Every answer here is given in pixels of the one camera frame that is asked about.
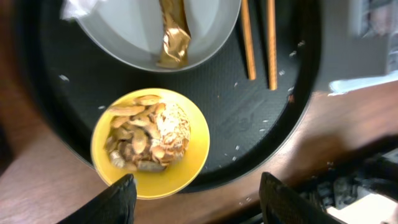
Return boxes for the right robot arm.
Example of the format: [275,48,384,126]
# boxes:
[294,135,397,212]

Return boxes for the yellow bowl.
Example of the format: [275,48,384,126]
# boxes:
[91,88,210,200]

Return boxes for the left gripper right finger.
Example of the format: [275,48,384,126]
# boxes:
[259,172,342,224]

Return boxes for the gold snack wrapper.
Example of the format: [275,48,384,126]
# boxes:
[157,0,191,69]

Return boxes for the right wooden chopstick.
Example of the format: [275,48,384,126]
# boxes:
[267,0,277,90]

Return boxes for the food scraps and rice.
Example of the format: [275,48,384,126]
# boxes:
[104,95,191,172]

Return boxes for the round black tray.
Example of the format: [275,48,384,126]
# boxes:
[14,1,322,193]

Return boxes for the left wooden chopstick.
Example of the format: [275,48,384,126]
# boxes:
[241,0,256,80]

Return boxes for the grey plate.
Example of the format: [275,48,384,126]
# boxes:
[76,0,241,73]

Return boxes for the grey dishwasher rack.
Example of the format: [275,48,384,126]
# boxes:
[315,0,397,95]

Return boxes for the crumpled white tissue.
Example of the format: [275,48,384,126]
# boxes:
[60,0,103,20]

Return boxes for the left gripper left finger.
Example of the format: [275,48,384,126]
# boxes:
[59,174,137,224]

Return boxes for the wooden chopstick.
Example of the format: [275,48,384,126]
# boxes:
[267,0,277,90]
[241,0,256,80]

